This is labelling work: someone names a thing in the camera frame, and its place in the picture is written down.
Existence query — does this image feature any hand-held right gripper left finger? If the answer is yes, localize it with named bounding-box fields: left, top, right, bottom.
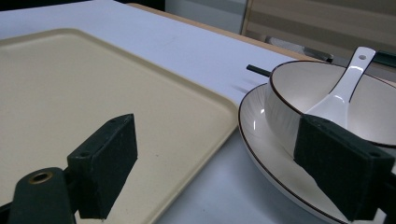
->
left=66, top=113, right=138, bottom=220

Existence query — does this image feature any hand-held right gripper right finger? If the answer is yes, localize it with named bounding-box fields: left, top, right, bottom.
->
left=292, top=113, right=396, bottom=222

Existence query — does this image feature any white bowl with dark rim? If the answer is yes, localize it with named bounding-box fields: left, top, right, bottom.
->
left=264, top=60, right=396, bottom=157

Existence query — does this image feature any white ceramic spoon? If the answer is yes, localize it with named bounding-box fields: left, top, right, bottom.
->
left=304, top=46, right=377, bottom=129

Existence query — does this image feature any white plate with dark rim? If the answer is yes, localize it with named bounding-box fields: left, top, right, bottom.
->
left=237, top=83, right=396, bottom=224

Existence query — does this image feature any beige plastic tray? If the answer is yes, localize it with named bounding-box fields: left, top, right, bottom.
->
left=0, top=27, right=239, bottom=224

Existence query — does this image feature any grey metal bar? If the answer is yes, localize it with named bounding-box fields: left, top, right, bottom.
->
left=264, top=35, right=334, bottom=63

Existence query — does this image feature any black chopstick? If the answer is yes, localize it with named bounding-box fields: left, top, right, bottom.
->
left=246, top=63, right=273, bottom=78

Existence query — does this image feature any beige slatted panel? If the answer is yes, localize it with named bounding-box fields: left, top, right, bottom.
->
left=241, top=0, right=396, bottom=61

